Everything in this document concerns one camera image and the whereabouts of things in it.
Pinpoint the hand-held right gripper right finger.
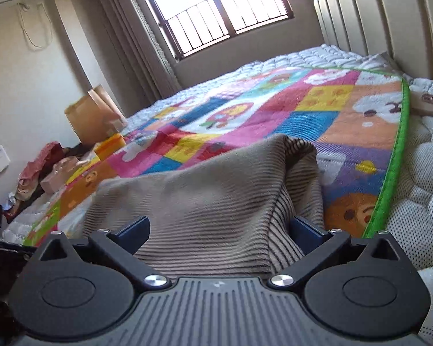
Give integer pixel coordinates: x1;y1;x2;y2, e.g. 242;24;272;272
269;216;408;289

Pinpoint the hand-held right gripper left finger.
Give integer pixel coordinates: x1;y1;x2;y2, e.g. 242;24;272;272
36;216;171;289

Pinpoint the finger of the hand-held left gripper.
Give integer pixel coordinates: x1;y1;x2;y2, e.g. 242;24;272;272
0;238;36;256

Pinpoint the beige striped knit garment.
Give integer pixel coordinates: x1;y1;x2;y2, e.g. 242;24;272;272
83;134;326;279

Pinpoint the pink clothes pile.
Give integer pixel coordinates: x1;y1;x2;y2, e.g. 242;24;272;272
16;142;65;201

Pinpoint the pink box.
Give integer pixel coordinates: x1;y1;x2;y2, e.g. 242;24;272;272
40;157;92;194

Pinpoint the orange lidded container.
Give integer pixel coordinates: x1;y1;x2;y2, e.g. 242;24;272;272
94;133;126;161

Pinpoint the brown paper bag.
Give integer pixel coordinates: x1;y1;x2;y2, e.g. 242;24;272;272
64;84;128;145

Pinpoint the colourful cartoon printed blanket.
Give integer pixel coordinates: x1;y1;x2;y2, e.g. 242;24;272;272
23;67;413;247

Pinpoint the white quilted mattress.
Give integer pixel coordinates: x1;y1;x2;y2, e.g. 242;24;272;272
2;44;433;346

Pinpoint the beige curtain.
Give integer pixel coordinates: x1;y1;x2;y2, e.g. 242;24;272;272
94;0;183;103

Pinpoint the beige padded headboard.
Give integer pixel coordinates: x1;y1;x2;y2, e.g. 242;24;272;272
313;0;433;88

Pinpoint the barred window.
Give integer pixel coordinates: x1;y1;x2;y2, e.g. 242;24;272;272
133;0;296;61

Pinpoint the white wall switch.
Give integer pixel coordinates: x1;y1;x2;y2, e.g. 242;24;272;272
0;145;11;173

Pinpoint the hanging white cable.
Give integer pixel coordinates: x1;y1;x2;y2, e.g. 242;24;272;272
16;2;55;50

